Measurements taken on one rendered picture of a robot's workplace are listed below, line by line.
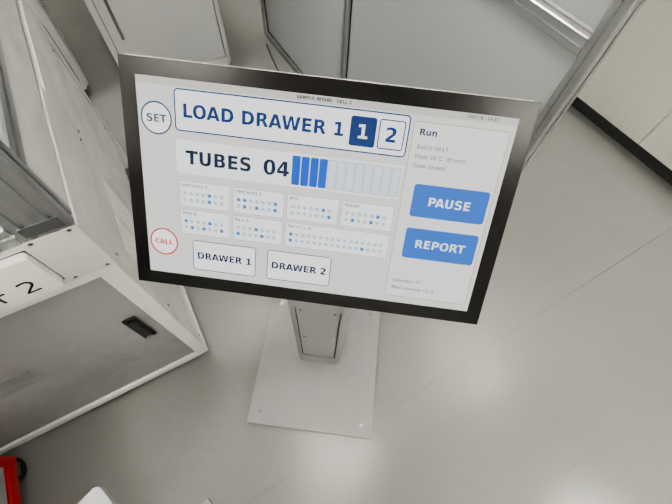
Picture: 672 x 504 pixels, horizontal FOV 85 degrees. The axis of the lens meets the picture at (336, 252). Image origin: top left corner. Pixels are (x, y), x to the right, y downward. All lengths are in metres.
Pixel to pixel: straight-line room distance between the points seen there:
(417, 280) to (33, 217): 0.60
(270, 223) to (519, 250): 1.56
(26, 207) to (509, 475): 1.56
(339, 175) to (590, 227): 1.84
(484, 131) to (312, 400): 1.17
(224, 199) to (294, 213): 0.10
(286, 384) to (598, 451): 1.17
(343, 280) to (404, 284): 0.09
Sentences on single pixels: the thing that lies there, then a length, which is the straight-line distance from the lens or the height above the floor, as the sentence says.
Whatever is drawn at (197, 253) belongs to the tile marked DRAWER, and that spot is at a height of 1.01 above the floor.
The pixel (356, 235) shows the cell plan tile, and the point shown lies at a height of 1.05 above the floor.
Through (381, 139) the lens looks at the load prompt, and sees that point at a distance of 0.48.
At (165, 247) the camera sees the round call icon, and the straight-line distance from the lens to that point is 0.59.
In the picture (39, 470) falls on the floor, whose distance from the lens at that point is 1.76.
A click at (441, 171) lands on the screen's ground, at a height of 1.13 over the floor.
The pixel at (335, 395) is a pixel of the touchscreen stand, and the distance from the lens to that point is 1.46.
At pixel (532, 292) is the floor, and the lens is 1.86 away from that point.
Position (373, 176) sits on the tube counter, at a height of 1.11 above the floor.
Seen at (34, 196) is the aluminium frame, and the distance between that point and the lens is 0.71.
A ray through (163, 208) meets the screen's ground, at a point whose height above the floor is 1.05.
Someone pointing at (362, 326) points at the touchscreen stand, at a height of 0.04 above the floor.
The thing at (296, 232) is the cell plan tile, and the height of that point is 1.05.
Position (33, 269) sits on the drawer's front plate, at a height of 0.90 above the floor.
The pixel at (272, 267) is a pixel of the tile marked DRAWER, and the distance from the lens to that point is 0.54.
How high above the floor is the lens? 1.48
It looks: 61 degrees down
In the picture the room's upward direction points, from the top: 5 degrees clockwise
